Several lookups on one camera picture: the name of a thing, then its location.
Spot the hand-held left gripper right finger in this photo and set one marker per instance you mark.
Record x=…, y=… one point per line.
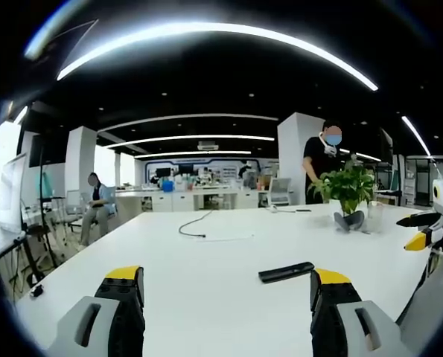
x=333, y=320

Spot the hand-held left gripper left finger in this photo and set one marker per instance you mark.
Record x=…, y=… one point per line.
x=124, y=320

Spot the black remote control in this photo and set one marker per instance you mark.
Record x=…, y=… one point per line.
x=286, y=271

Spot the clear glass cup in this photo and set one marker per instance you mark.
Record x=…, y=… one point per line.
x=375, y=217

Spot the green potted plant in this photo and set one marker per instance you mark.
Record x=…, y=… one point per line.
x=349, y=195

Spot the small black clip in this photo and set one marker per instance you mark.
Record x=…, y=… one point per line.
x=37, y=291

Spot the black tripod stand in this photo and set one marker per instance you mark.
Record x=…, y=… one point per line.
x=44, y=208

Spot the white desk row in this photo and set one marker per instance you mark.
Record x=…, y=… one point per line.
x=191, y=199

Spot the white office chair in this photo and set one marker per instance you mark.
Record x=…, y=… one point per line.
x=279, y=191

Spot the white monitor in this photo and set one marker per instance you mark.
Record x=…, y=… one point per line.
x=13, y=195

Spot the black wall screen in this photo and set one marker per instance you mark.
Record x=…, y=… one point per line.
x=47, y=148

